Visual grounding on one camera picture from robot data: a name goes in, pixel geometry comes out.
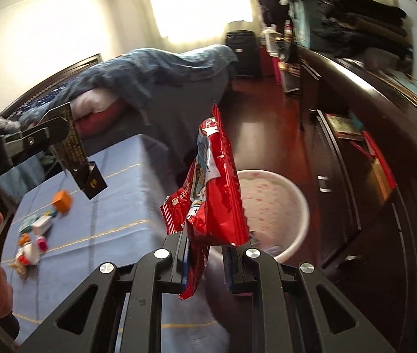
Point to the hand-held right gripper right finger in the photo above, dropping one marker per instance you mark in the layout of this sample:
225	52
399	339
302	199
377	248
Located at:
229	266

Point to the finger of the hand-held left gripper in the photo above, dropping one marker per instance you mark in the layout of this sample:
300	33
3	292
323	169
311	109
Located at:
34	139

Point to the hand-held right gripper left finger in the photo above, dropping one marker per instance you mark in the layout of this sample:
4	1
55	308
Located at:
183	264

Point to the black packet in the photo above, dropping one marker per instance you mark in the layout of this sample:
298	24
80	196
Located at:
69	147

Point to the orange box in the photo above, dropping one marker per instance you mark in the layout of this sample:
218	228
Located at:
62	201

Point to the white pink-dotted bin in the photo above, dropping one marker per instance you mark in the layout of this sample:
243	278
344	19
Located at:
274	206

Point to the red snack packet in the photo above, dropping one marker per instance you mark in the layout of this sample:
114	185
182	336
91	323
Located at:
216	191

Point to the pink cap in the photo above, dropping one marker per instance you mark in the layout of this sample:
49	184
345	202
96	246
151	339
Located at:
41	244

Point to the red and white wrapper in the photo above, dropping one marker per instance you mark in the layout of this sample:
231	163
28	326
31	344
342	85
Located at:
28	255

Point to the dark wooden headboard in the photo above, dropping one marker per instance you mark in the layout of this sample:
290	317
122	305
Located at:
57	77

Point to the red pillow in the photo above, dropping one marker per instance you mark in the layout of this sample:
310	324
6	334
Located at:
102	117

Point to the white pillow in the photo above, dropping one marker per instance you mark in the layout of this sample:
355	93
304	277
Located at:
94	101

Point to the white box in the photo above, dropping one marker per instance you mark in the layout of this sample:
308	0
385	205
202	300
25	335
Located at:
43	225

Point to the small orange wrapper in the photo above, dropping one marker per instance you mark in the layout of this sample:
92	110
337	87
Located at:
24	239

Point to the blue checked tablecloth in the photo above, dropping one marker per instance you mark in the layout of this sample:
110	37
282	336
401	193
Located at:
120	198

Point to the blue patterned blanket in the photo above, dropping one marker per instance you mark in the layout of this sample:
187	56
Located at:
149	70

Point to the dark wooden cabinet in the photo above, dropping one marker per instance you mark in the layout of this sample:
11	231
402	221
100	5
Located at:
377	235

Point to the red flat boxes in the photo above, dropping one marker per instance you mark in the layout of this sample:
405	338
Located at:
375	161

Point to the green and red book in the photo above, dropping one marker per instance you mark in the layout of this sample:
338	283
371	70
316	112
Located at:
342	125

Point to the pink box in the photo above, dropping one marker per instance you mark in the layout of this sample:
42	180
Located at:
278	71

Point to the black suitcase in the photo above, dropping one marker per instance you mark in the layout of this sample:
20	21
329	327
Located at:
243	53

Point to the white curtain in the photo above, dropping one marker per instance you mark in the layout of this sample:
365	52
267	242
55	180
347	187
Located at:
197	0

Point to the teal bag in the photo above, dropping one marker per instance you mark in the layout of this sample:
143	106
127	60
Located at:
300	22

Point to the stack of dark clothes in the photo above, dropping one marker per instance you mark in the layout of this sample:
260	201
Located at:
363	22

